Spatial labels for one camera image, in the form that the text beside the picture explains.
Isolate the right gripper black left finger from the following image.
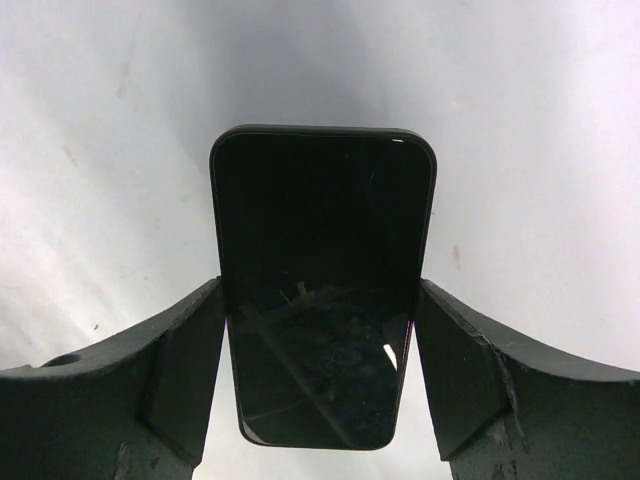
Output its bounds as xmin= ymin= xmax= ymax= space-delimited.
xmin=1 ymin=279 xmax=225 ymax=479

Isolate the small black phone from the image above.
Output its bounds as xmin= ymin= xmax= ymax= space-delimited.
xmin=210 ymin=125 xmax=437 ymax=451

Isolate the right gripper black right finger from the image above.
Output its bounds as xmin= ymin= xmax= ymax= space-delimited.
xmin=415 ymin=280 xmax=639 ymax=479

